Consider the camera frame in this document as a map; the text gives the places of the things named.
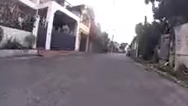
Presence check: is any large dark tree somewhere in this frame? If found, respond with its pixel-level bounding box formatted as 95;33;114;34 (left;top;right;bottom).
140;0;188;29

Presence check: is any grey asphalt road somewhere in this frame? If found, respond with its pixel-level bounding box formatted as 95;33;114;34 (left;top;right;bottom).
0;39;188;106

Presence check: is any white building with blue gate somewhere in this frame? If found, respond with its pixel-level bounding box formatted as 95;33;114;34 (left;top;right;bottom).
31;0;85;54

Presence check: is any dark bushy tree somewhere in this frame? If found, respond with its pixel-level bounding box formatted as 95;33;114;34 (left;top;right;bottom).
87;22;113;55

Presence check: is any dark roadside tree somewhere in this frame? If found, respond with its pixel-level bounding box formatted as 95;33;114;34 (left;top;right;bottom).
131;18;168;62

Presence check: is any rubble strewn verge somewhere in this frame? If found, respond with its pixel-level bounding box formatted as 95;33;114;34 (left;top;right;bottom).
127;55;188;95

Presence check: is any yellow building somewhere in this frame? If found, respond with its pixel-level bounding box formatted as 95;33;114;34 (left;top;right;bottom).
61;2;98;54

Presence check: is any pale concrete pavement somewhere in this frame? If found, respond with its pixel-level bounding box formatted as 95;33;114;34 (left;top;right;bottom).
0;42;83;72

